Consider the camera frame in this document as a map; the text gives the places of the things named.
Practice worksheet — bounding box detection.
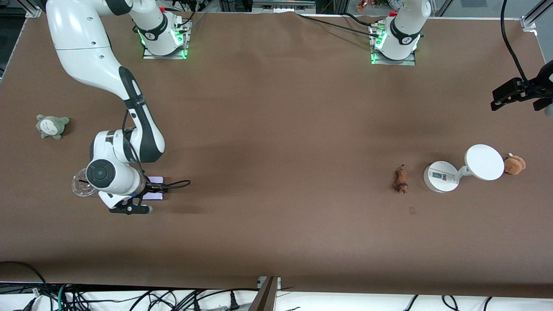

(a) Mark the brown lion statue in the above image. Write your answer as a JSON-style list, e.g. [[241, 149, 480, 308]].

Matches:
[[392, 164, 409, 194]]

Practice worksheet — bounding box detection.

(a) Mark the clear plastic cup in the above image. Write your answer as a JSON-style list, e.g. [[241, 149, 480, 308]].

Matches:
[[71, 168, 99, 197]]

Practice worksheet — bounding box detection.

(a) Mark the brown plush bear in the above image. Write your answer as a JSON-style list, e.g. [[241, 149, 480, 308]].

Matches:
[[504, 153, 527, 175]]

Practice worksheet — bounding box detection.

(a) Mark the grey green plush toy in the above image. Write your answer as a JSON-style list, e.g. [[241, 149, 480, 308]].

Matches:
[[36, 114, 70, 140]]

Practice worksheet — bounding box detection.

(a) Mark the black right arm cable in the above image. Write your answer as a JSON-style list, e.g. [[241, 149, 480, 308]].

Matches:
[[122, 110, 191, 190]]

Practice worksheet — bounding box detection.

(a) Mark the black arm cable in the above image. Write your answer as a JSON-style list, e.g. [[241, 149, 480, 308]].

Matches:
[[500, 0, 531, 85], [122, 110, 191, 190]]

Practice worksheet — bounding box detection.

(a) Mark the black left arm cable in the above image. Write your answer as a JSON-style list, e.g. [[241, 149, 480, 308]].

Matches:
[[500, 0, 531, 85]]

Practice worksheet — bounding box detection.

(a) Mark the aluminium frame profile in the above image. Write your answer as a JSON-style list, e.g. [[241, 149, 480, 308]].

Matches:
[[520, 0, 553, 32]]

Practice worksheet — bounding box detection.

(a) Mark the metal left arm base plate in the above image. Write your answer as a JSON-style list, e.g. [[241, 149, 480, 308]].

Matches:
[[370, 22, 416, 67]]

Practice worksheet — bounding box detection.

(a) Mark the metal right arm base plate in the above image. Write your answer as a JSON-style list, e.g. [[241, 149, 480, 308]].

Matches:
[[142, 18, 190, 60]]

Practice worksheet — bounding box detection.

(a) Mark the black looping floor cable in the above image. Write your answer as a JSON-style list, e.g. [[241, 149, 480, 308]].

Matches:
[[0, 261, 49, 298]]

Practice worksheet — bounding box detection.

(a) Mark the black cable on table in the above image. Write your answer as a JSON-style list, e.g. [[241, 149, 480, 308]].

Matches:
[[296, 13, 381, 34]]

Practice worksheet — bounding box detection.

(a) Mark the grey metal rail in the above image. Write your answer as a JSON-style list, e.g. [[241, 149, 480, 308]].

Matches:
[[252, 0, 317, 13]]

